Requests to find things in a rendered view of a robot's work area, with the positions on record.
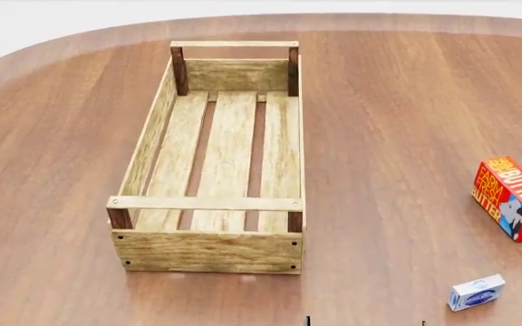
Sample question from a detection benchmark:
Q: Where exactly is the wooden slatted crate tray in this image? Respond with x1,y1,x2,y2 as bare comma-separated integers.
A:
105,40,307,276

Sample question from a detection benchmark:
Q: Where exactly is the small white cream cheese box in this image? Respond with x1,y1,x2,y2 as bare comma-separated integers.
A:
447,273,507,312

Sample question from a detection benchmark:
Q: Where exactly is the red butter box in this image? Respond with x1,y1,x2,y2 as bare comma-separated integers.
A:
470,155,522,244

